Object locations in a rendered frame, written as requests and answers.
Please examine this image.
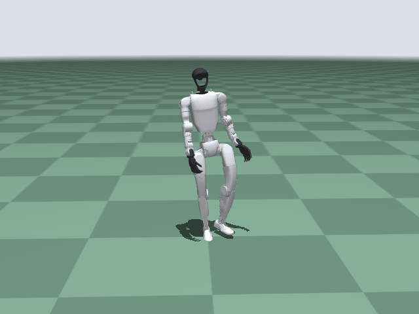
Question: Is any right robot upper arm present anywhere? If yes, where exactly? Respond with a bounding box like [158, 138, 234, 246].
[179, 96, 193, 131]

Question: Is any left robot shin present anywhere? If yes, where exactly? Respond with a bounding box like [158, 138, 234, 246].
[218, 191, 235, 224]

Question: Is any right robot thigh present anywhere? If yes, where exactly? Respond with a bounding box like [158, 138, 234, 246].
[194, 148, 209, 199]

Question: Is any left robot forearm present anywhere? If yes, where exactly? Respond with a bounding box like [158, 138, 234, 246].
[225, 122, 239, 146]

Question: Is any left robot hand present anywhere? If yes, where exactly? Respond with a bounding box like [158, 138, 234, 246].
[235, 138, 251, 162]

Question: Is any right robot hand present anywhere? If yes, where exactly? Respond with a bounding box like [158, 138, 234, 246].
[187, 149, 203, 173]

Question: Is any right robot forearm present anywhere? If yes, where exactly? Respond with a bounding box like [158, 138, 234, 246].
[183, 124, 194, 156]

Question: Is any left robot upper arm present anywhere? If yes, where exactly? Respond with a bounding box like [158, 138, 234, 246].
[215, 92, 232, 126]

